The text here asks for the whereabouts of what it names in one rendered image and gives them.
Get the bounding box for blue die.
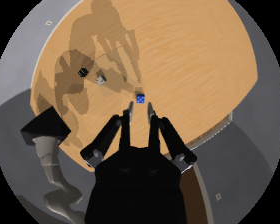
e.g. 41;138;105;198
137;94;145;103

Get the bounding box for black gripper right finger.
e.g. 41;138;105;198
146;102;197;174

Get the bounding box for beige die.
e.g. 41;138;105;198
95;75;107;86

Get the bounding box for tan square mat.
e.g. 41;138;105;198
90;45;141;98

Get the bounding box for black die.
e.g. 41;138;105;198
78;68;89;77

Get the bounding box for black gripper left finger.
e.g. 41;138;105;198
80;101;134;172

